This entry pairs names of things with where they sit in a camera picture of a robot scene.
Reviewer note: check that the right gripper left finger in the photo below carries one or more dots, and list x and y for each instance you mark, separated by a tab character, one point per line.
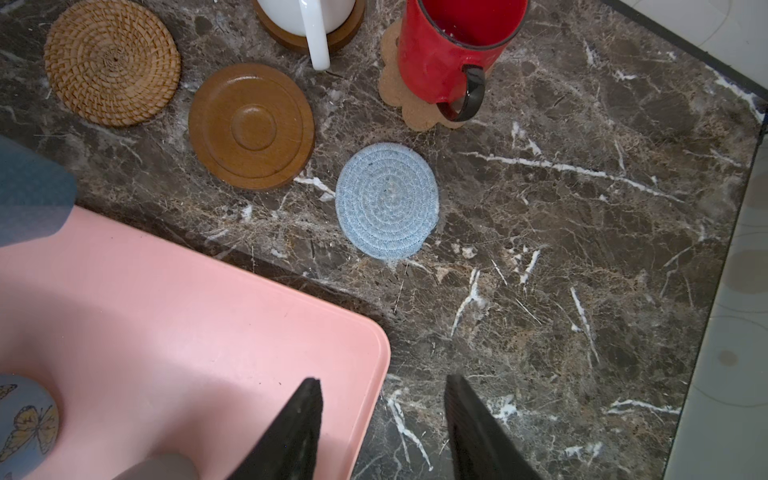
288	449

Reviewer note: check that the woven rattan round coaster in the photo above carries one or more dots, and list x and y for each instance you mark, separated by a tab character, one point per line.
113	63

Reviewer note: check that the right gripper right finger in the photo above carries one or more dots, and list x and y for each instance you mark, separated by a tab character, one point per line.
479	446

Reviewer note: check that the blue mug yellow inside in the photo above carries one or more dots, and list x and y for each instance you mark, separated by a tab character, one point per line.
30	423

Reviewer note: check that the blue floral mug white inside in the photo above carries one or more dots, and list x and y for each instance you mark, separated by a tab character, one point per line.
37	194

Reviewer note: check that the white mug front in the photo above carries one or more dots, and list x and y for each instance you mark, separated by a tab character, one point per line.
169	466

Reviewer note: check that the brown paw shaped coaster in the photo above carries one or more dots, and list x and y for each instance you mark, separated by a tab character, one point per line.
417	114

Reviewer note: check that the dark red mug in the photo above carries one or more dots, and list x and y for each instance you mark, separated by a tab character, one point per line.
446	49

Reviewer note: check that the pink rectangular tray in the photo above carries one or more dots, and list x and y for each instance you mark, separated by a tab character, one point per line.
150	347

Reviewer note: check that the brown wooden coaster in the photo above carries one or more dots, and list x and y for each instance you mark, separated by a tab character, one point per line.
337	39
251	126

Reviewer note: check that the grey woven round coaster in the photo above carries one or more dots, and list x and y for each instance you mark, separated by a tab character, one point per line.
387	201

